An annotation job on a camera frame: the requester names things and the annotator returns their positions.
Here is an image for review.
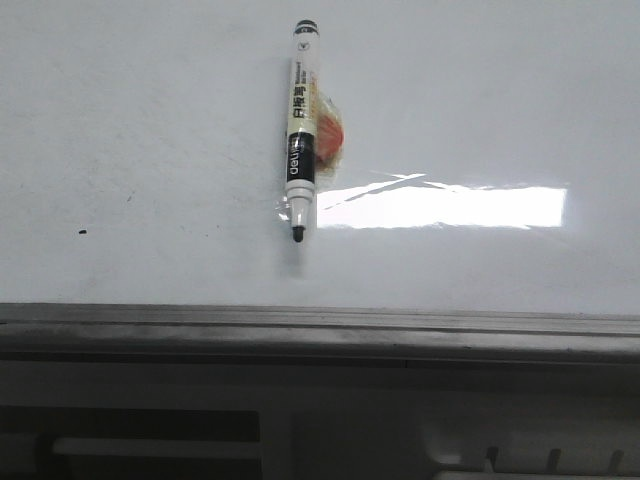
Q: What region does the white black whiteboard marker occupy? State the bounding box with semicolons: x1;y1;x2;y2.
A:
284;20;320;243

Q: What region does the grey aluminium whiteboard tray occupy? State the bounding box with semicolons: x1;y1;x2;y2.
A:
1;303;639;364

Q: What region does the white whiteboard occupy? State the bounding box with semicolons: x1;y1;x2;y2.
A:
1;1;639;315

